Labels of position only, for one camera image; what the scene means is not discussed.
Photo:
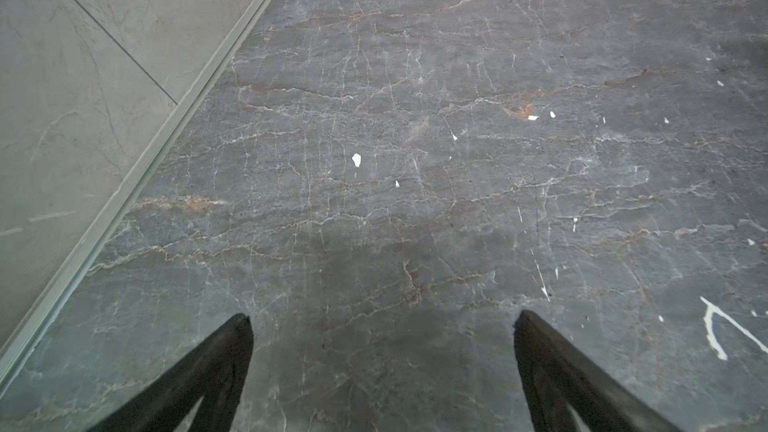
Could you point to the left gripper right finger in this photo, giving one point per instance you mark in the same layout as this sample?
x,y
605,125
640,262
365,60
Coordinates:
x,y
563,386

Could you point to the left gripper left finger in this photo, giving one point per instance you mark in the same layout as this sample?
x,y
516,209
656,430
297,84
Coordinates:
x,y
210,378

